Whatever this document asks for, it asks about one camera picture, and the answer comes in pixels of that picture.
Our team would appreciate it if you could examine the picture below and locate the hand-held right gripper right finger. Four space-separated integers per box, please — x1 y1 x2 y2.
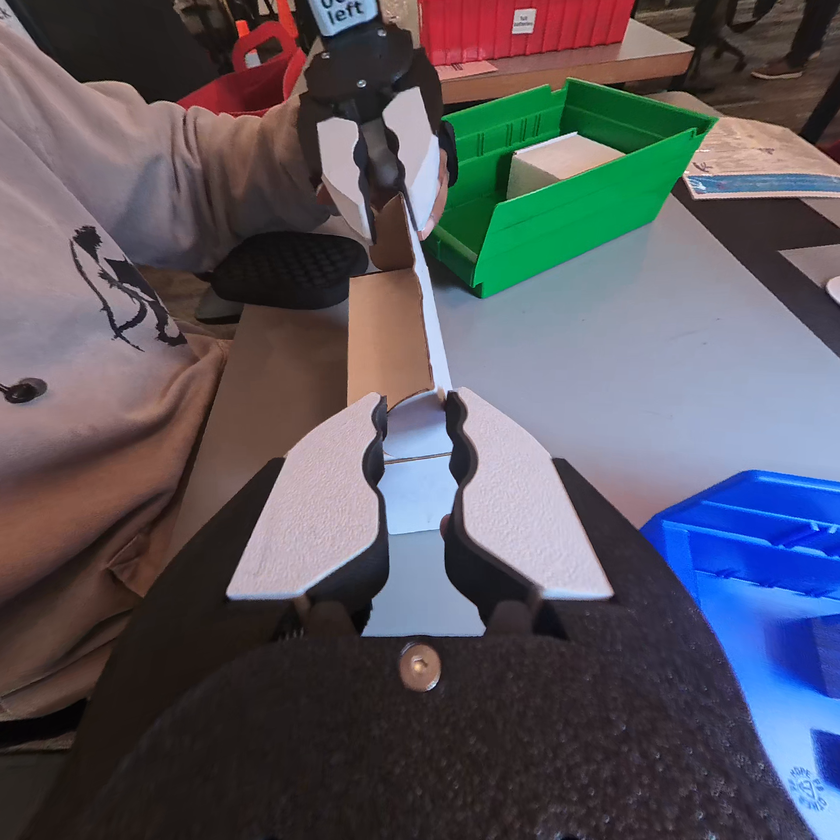
441 387 614 624

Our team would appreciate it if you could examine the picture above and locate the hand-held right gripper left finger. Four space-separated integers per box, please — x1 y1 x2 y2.
226 392 390 614

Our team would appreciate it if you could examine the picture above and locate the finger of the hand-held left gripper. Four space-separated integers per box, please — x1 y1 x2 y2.
317 117 378 244
374 87 444 232

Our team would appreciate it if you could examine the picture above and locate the white cardboard box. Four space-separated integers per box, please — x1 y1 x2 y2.
507 133 626 201
167 193 487 637

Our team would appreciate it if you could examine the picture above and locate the blue plastic bin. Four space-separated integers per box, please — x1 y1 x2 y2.
640 469 840 840

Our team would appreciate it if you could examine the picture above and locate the person's left forearm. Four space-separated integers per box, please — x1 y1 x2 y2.
66 82 332 273

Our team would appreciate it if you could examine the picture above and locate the person's left hand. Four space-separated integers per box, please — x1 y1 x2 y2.
417 152 452 241

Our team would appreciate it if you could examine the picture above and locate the red basket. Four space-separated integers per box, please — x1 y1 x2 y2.
177 20 308 118

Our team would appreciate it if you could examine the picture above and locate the black mesh chair armrest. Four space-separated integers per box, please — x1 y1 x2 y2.
196 231 370 324

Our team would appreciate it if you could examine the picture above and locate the red plastic bin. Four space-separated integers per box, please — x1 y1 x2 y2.
419 0 636 67

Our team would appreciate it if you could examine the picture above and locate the green plastic bin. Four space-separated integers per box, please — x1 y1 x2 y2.
423 77 719 299

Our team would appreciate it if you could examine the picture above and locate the person's grey sweatshirt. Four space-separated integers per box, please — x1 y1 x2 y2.
0 20 237 749

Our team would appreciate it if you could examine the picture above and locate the black office chair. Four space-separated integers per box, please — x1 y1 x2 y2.
686 0 750 74

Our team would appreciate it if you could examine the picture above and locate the dark block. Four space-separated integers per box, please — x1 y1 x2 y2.
810 728 840 783
781 616 840 698

